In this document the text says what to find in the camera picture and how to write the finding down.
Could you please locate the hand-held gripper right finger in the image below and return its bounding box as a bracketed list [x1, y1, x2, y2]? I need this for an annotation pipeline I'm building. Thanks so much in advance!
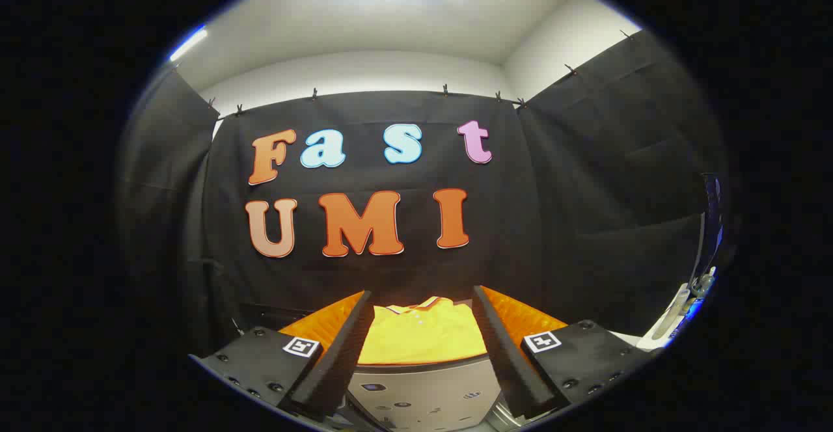
[472, 284, 659, 420]

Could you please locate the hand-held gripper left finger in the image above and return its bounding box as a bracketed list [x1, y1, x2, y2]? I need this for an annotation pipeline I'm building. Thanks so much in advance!
[187, 289, 376, 421]

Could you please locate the yellow polo shirt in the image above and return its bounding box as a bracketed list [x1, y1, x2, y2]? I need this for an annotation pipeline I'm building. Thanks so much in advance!
[357, 297, 489, 366]

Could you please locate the black backdrop cloth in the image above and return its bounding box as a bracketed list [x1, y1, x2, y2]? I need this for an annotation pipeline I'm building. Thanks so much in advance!
[117, 29, 728, 361]

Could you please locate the white panel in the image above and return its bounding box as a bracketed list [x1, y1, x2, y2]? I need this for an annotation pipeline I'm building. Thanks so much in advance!
[636, 281, 692, 353]

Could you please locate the narrow ceiling light strip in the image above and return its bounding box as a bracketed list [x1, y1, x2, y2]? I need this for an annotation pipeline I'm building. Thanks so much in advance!
[169, 25, 209, 63]

